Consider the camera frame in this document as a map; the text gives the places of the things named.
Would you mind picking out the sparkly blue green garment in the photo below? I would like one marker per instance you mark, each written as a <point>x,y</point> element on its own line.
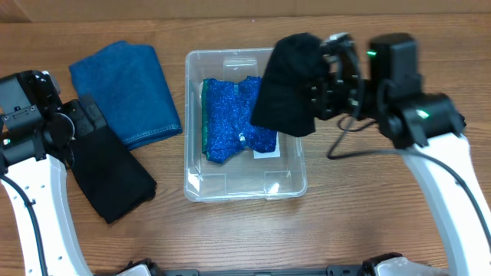
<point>226,119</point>

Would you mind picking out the white label in bin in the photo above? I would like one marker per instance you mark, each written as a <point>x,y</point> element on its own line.
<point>268,154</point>

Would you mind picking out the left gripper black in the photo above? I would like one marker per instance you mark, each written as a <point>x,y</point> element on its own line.
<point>84,126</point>

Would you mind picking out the black cloth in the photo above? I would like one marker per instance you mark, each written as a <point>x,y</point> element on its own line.
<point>283,104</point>
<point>110,177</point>

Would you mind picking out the folded blue towel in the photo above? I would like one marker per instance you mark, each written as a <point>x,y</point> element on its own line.
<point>128,84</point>

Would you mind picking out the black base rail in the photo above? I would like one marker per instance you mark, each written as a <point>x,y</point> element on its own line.
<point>150,268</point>

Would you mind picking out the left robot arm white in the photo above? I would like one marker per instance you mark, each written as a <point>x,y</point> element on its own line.
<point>36,131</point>

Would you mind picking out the clear plastic storage bin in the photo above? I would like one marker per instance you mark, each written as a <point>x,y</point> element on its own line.
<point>241,176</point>

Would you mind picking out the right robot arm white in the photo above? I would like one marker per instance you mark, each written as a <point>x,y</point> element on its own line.
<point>427,132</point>

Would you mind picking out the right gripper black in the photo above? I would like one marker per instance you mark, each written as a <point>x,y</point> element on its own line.
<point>322,86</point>

